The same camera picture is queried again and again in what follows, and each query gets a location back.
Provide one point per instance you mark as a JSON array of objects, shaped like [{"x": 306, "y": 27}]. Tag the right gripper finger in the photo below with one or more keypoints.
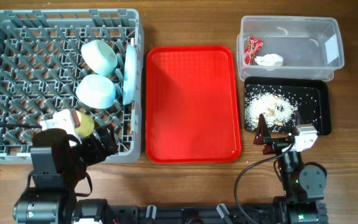
[
  {"x": 298, "y": 119},
  {"x": 262, "y": 135}
]

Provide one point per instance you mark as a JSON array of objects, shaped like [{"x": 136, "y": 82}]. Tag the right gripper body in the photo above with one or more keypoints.
[{"x": 278, "y": 145}]

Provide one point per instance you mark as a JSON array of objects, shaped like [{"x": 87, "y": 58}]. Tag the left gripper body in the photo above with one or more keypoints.
[{"x": 92, "y": 151}]

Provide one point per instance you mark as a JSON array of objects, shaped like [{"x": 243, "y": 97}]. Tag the rice and food scraps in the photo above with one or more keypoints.
[{"x": 278, "y": 104}]

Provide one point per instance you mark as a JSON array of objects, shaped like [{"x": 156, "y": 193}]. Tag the yellow cup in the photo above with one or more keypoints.
[{"x": 84, "y": 124}]

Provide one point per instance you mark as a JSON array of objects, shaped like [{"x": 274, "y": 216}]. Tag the small light blue bowl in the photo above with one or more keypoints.
[{"x": 96, "y": 91}]

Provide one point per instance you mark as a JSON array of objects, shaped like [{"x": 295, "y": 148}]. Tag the white tissue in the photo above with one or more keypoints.
[{"x": 269, "y": 60}]

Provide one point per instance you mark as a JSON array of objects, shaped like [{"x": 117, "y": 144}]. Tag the large light blue plate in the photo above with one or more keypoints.
[{"x": 130, "y": 69}]

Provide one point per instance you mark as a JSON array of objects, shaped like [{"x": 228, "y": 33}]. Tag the red snack wrapper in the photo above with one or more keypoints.
[{"x": 253, "y": 45}]

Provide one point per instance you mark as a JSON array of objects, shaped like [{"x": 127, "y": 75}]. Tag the light green bowl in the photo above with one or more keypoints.
[{"x": 100, "y": 57}]

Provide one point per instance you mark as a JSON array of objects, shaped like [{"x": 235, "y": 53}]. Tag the wooden chopstick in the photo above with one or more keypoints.
[{"x": 132, "y": 118}]

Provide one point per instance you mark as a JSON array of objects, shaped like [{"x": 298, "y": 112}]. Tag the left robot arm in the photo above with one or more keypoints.
[{"x": 60, "y": 161}]

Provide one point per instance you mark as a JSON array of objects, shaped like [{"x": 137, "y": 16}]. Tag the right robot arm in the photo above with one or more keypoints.
[{"x": 303, "y": 182}]

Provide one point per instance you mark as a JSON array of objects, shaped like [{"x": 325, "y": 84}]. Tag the clear plastic waste bin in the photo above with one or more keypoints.
[{"x": 311, "y": 47}]

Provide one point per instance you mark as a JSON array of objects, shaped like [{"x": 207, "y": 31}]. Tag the grey plastic dishwasher rack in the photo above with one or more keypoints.
[{"x": 41, "y": 66}]

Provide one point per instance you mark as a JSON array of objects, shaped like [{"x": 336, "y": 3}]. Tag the black rectangular tray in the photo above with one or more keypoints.
[{"x": 326, "y": 127}]

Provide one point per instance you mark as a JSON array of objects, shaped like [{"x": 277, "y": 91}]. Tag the red plastic serving tray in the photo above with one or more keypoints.
[{"x": 191, "y": 110}]

